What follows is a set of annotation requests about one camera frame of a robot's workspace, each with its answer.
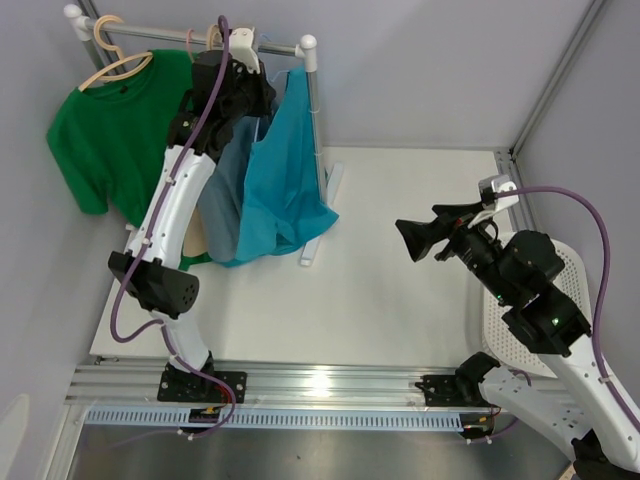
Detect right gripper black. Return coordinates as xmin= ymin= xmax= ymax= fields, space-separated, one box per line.
xmin=394 ymin=201 xmax=514 ymax=304

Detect beige wooden hanger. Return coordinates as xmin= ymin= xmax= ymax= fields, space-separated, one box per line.
xmin=205 ymin=24 xmax=226 ymax=50

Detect grey blue t shirt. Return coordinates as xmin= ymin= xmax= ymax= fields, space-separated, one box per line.
xmin=198 ymin=116 xmax=277 ymax=266

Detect teal t shirt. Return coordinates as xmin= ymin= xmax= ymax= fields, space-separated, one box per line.
xmin=231 ymin=67 xmax=339 ymax=266

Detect cream hanger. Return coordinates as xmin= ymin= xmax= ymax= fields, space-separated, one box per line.
xmin=77 ymin=14 xmax=154 ymax=93

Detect green t shirt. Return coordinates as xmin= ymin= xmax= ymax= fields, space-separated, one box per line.
xmin=46 ymin=48 xmax=213 ymax=272

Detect beige t shirt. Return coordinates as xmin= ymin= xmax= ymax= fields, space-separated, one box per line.
xmin=183 ymin=210 xmax=208 ymax=258

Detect blue wire hanger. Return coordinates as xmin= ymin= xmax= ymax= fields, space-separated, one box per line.
xmin=259 ymin=33 xmax=290 ymax=83

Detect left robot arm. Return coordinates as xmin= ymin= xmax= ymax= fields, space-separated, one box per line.
xmin=108 ymin=50 xmax=275 ymax=405

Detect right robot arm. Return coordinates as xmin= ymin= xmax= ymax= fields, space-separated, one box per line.
xmin=395 ymin=204 xmax=639 ymax=479

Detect metal clothes rack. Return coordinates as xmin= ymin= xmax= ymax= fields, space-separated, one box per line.
xmin=64 ymin=2 xmax=344 ymax=263

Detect white laundry basket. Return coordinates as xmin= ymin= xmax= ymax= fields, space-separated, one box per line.
xmin=480 ymin=231 xmax=589 ymax=379

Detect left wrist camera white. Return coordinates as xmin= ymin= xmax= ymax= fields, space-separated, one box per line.
xmin=224 ymin=27 xmax=261 ymax=74

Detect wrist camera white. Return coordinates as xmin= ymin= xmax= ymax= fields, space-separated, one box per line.
xmin=224 ymin=27 xmax=261 ymax=74
xmin=470 ymin=175 xmax=519 ymax=226

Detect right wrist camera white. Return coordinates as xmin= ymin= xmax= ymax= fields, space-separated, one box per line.
xmin=470 ymin=175 xmax=519 ymax=226

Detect slotted cable duct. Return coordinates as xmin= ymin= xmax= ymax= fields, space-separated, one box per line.
xmin=85 ymin=406 xmax=463 ymax=433

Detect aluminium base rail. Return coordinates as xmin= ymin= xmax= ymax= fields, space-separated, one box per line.
xmin=64 ymin=363 xmax=591 ymax=407

